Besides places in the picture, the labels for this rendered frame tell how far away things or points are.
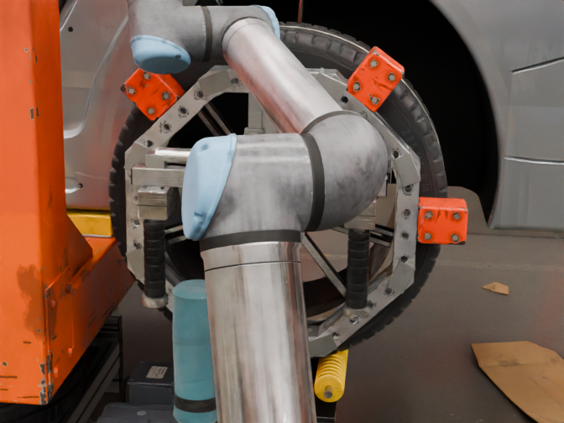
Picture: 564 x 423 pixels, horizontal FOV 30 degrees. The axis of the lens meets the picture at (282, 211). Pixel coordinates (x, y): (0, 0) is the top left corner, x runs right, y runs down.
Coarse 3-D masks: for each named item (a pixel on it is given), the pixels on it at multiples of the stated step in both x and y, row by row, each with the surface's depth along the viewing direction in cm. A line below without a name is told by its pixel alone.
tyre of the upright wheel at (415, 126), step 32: (288, 32) 195; (320, 32) 202; (192, 64) 196; (224, 64) 195; (320, 64) 194; (352, 64) 193; (416, 96) 208; (128, 128) 201; (416, 128) 195; (416, 256) 202; (416, 288) 204; (384, 320) 206
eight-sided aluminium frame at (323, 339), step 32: (192, 96) 189; (352, 96) 186; (160, 128) 191; (384, 128) 187; (128, 160) 193; (416, 160) 188; (128, 192) 195; (416, 192) 190; (128, 224) 197; (416, 224) 191; (128, 256) 198; (384, 288) 195; (352, 320) 202; (320, 352) 200
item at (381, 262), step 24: (216, 96) 198; (216, 120) 201; (168, 144) 203; (168, 240) 208; (312, 240) 207; (384, 240) 204; (168, 264) 207; (192, 264) 216; (384, 264) 203; (312, 288) 224; (336, 288) 208; (312, 312) 210
